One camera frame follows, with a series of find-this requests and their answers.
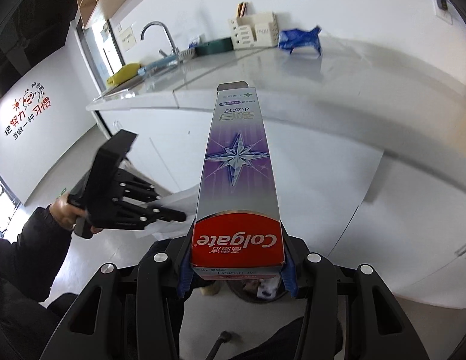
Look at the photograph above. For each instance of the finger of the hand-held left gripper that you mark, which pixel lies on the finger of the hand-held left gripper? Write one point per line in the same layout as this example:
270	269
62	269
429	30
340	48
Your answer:
137	189
161	215

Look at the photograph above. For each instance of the white wall notice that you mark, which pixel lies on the white wall notice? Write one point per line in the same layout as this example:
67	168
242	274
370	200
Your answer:
128	37

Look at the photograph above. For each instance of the white bowl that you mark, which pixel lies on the white bowl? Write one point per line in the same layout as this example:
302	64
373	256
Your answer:
188	54

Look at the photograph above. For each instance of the blue plastic bag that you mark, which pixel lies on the blue plastic bag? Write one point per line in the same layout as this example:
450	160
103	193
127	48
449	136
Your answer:
298	39

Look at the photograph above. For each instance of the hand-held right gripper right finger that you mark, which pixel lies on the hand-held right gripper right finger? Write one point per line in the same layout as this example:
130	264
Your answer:
289	283

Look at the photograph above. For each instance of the steel sink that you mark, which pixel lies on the steel sink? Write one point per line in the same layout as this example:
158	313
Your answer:
120	90

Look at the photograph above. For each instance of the wooden chopsticks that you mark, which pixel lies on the wooden chopsticks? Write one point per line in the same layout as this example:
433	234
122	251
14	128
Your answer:
242	9

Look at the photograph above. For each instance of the green box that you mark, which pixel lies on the green box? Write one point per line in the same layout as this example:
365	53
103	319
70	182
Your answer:
214	47

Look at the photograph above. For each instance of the yellow cloth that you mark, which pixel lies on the yellow cloth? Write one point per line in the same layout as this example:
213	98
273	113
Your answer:
122	75

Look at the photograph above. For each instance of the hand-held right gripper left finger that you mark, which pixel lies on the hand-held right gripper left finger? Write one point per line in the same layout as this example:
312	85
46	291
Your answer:
185	287

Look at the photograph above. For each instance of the small white packet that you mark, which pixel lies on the small white packet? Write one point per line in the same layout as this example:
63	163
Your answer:
195	41

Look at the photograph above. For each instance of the steel faucet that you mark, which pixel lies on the steel faucet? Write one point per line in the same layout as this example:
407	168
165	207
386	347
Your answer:
169	37

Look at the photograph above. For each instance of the person's left hand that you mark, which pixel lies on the person's left hand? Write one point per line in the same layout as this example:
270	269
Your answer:
62	212

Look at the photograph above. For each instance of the black charger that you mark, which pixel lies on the black charger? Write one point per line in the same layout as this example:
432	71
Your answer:
441	3

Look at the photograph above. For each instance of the white wall outlet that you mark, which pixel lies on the white wall outlet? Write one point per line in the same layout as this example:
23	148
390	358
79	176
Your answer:
445	17

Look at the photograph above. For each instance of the dark trash bin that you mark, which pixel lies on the dark trash bin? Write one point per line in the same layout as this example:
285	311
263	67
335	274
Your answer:
251	295

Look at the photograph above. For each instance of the silver purple toothpaste box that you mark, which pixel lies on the silver purple toothpaste box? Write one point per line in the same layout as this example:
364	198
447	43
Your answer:
236	176

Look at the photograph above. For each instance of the green wall sign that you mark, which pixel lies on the green wall sign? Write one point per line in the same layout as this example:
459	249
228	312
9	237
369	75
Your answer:
106	33

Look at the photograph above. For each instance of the wall lettering decal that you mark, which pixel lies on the wall lettering decal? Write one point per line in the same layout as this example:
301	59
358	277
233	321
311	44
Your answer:
26	108

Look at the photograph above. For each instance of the cream utensil holder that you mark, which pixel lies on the cream utensil holder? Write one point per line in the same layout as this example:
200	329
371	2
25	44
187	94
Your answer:
255	32

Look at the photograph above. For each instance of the small green sign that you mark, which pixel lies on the small green sign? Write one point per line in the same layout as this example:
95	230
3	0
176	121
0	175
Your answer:
61	193

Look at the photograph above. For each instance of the person's left forearm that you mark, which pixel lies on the person's left forearm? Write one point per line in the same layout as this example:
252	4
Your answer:
26	247

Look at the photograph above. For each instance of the white plastic bag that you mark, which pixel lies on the white plastic bag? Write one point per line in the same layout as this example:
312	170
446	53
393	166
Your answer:
176	198

